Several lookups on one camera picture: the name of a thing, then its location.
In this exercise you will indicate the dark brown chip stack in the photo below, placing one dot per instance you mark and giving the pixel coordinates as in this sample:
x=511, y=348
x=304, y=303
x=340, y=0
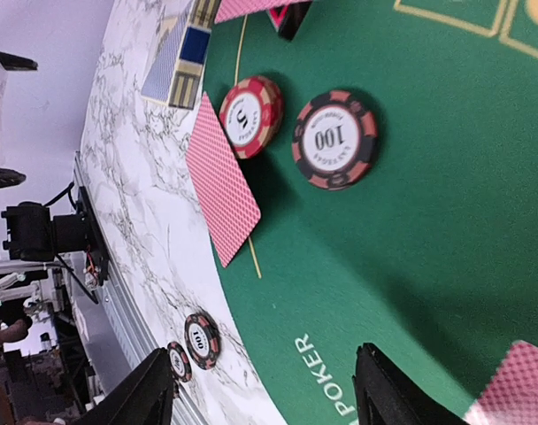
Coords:
x=202, y=340

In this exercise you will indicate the dark chips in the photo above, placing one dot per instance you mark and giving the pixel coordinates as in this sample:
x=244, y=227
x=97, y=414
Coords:
x=334, y=140

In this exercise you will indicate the fallen dark chip on table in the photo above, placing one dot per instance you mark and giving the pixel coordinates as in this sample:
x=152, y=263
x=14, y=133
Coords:
x=180, y=363

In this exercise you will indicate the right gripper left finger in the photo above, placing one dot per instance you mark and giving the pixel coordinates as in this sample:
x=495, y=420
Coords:
x=145, y=396

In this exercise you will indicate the triangular all-in button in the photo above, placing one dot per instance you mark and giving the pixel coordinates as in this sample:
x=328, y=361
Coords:
x=288, y=18

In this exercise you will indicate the playing card box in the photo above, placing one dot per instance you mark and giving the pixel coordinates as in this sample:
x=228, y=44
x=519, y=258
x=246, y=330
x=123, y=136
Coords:
x=177, y=58

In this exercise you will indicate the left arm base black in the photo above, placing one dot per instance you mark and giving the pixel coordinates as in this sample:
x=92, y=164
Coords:
x=66, y=224

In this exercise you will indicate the front aluminium rail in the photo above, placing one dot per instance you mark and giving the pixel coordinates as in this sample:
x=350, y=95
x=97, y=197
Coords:
x=130, y=328

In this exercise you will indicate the round green poker mat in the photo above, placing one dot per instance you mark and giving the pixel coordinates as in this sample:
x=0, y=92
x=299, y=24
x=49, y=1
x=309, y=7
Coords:
x=433, y=254

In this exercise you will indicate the dealt red-backed cards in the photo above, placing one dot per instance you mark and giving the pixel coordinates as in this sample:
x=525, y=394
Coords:
x=228, y=205

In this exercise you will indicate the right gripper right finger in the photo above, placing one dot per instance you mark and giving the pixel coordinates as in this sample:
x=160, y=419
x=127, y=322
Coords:
x=386, y=395

